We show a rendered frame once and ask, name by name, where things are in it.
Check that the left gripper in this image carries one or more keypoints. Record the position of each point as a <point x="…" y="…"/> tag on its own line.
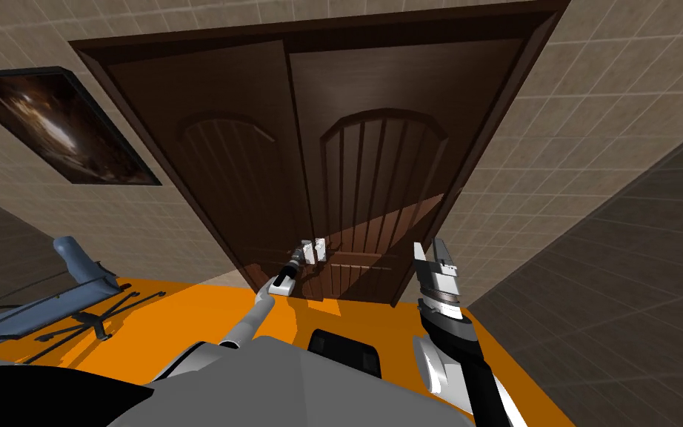
<point x="298" y="256"/>

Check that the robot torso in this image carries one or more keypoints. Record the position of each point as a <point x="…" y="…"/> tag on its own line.
<point x="294" y="391"/>

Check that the dark brown door leaf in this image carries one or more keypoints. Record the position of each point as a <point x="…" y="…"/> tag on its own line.
<point x="223" y="166"/>
<point x="377" y="148"/>

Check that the dark framed wall picture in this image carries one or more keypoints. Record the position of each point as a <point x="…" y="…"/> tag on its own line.
<point x="60" y="127"/>

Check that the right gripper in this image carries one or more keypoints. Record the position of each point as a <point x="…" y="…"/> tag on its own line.
<point x="441" y="287"/>

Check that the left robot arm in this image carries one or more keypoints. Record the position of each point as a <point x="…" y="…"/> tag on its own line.
<point x="246" y="323"/>

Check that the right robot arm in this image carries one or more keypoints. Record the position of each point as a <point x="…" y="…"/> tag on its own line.
<point x="466" y="367"/>

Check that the blue-grey office chair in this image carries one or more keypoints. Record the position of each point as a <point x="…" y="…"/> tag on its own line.
<point x="81" y="279"/>

